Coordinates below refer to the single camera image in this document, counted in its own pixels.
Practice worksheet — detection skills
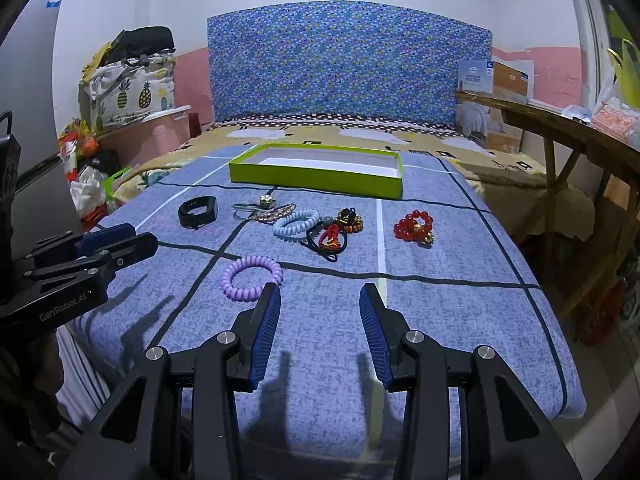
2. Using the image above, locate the black tie with teal bead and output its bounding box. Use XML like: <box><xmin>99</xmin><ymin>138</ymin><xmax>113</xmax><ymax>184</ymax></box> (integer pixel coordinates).
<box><xmin>300</xmin><ymin>218</ymin><xmax>348</xmax><ymax>263</ymax></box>

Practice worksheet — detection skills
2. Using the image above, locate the black wrist band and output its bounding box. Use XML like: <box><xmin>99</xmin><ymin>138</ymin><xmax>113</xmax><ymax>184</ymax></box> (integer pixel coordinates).
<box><xmin>178</xmin><ymin>195</ymin><xmax>218</xmax><ymax>230</ymax></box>

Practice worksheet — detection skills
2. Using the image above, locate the colourful snack bags pile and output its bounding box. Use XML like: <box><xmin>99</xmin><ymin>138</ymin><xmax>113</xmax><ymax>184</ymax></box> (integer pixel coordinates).
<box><xmin>58</xmin><ymin>118</ymin><xmax>122</xmax><ymax>231</ymax></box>

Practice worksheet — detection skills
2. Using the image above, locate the pink storage bin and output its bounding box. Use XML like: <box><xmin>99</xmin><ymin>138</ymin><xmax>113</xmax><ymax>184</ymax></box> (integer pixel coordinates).
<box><xmin>99</xmin><ymin>105</ymin><xmax>191</xmax><ymax>166</ymax></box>

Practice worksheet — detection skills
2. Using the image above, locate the blue floral headboard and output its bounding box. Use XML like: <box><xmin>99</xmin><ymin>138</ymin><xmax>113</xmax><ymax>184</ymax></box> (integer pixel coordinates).
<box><xmin>207</xmin><ymin>0</ymin><xmax>492</xmax><ymax>125</ymax></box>

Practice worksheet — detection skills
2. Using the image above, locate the black bag on top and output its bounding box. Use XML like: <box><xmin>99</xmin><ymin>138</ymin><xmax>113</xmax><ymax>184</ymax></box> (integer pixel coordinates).
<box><xmin>101</xmin><ymin>26</ymin><xmax>176</xmax><ymax>65</ymax></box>

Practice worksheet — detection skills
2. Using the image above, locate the green shallow tray box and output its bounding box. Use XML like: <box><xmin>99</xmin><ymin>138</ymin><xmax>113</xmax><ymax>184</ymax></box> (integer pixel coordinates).
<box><xmin>229</xmin><ymin>143</ymin><xmax>404</xmax><ymax>200</ymax></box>

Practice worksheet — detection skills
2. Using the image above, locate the wooden side table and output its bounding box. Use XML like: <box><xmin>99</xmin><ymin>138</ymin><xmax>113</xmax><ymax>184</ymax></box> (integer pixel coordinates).
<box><xmin>457</xmin><ymin>91</ymin><xmax>639</xmax><ymax>318</ymax></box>

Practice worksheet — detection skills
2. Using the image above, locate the yellow green plastic bag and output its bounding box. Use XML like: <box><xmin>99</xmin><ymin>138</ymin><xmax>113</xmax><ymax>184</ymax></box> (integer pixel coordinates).
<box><xmin>608</xmin><ymin>38</ymin><xmax>639</xmax><ymax>108</ymax></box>

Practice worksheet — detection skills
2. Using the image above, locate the grey tie with gold flower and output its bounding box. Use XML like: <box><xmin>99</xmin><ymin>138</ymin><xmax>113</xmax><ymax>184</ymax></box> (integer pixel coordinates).
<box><xmin>232</xmin><ymin>194</ymin><xmax>277</xmax><ymax>220</ymax></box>

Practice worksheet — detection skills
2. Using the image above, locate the gold chain hair clip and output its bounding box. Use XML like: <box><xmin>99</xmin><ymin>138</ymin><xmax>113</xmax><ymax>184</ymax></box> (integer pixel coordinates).
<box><xmin>250</xmin><ymin>204</ymin><xmax>296</xmax><ymax>226</ymax></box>

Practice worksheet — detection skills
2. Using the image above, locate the pink snack package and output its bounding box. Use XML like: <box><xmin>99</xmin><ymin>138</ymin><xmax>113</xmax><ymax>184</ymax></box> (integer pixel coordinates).
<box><xmin>591</xmin><ymin>104</ymin><xmax>638</xmax><ymax>144</ymax></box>

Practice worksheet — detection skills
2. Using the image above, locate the pineapple print storage bag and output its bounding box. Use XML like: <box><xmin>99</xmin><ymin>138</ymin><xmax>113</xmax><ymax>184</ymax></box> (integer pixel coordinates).
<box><xmin>81</xmin><ymin>52</ymin><xmax>176</xmax><ymax>133</ymax></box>

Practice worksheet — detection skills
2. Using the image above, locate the cardboard bedding box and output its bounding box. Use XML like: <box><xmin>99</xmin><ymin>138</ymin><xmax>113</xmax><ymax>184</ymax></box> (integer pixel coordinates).
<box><xmin>455</xmin><ymin>58</ymin><xmax>535</xmax><ymax>155</ymax></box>

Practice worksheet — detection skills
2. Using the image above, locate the red knotted cord charm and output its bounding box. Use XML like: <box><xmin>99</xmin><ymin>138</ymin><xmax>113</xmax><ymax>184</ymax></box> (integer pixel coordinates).
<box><xmin>318</xmin><ymin>223</ymin><xmax>343</xmax><ymax>252</ymax></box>

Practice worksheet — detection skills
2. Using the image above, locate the dark gold bead bracelet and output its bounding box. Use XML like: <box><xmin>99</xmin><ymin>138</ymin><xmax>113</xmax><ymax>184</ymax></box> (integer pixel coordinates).
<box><xmin>335</xmin><ymin>206</ymin><xmax>365</xmax><ymax>234</ymax></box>

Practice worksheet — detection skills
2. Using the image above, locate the blue patterned bed mat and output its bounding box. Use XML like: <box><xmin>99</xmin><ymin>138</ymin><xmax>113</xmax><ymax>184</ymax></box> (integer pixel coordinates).
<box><xmin>70</xmin><ymin>146</ymin><xmax>586</xmax><ymax>474</ymax></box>

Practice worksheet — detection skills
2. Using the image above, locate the purple spiral hair tie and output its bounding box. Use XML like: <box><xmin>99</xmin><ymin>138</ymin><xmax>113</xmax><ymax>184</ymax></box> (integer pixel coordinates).
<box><xmin>219</xmin><ymin>253</ymin><xmax>286</xmax><ymax>302</ymax></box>

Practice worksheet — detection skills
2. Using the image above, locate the light blue spiral hair tie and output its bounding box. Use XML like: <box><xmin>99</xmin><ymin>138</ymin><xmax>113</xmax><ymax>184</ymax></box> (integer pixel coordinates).
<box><xmin>271</xmin><ymin>207</ymin><xmax>322</xmax><ymax>241</ymax></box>

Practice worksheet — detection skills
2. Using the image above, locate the red bead bracelet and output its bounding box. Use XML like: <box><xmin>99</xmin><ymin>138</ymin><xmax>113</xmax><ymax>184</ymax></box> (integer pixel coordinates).
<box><xmin>392</xmin><ymin>209</ymin><xmax>435</xmax><ymax>248</ymax></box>

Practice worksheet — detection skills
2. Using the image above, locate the beige cartoon bed sheet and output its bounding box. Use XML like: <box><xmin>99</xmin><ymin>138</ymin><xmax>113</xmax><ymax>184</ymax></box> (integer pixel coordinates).
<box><xmin>115</xmin><ymin>122</ymin><xmax>546</xmax><ymax>234</ymax></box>

